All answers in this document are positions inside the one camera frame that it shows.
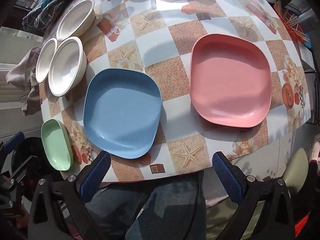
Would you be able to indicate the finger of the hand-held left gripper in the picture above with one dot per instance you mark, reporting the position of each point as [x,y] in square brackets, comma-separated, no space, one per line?
[25,166]
[13,140]

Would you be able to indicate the green small bowl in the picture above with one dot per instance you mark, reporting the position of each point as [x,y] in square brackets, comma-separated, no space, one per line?
[55,147]

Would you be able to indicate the beige cloth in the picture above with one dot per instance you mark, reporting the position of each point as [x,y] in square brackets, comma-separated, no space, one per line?
[25,65]

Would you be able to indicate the pale green chair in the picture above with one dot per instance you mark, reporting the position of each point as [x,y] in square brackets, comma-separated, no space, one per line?
[297,170]

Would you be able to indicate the pink square plate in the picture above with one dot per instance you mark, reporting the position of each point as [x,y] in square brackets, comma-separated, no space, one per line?
[230,85]

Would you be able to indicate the bundle of wooden skewers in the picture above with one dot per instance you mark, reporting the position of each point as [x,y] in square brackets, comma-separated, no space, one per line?
[295,20]

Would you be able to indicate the checkered printed tablecloth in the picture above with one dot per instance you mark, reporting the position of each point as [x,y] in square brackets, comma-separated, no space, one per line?
[162,55]

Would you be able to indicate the pink glittery shoe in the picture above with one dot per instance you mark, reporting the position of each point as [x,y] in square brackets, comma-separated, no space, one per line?
[315,152]

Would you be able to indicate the white paper bowl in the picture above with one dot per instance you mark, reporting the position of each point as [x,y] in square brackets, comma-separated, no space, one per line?
[65,67]
[75,20]
[45,60]

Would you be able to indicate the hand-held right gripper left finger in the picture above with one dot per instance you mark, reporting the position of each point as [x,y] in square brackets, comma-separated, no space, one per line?
[96,177]

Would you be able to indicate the blue plastic object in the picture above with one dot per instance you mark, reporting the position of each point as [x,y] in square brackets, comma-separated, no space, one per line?
[307,41]

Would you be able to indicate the red plastic object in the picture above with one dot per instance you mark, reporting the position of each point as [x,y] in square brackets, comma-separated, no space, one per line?
[301,225]

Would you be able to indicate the red plastic basket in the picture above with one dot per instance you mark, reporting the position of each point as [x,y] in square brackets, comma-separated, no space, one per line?
[287,23]

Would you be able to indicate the blue square plate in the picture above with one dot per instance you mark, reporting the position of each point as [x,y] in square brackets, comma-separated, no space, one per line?
[120,115]

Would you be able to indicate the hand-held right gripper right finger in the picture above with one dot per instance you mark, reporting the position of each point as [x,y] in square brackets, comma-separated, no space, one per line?
[226,176]

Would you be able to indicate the dark plaid cloth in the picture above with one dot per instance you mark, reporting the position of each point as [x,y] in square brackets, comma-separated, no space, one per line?
[50,5]

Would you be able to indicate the person's legs in jeans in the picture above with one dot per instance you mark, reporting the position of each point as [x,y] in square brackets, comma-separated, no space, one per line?
[162,205]

